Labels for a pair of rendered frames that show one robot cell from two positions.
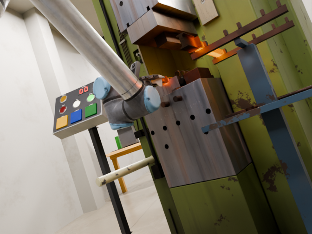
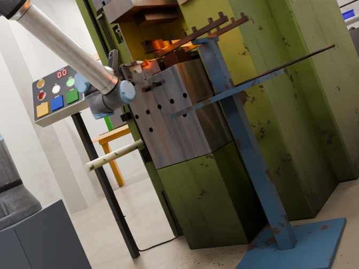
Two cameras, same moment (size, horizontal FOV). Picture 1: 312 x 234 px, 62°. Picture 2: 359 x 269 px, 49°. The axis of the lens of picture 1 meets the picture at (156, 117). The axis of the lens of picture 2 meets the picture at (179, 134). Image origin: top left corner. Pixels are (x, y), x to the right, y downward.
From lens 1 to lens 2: 0.72 m
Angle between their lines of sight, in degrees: 9
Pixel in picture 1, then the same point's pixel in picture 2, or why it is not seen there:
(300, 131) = (269, 109)
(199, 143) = (179, 126)
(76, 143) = (53, 127)
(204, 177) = (186, 157)
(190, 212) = (176, 190)
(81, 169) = (63, 159)
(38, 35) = not seen: outside the picture
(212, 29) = (189, 9)
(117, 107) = (98, 99)
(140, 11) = not seen: outside the picture
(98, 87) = (79, 81)
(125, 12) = not seen: outside the picture
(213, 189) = (194, 167)
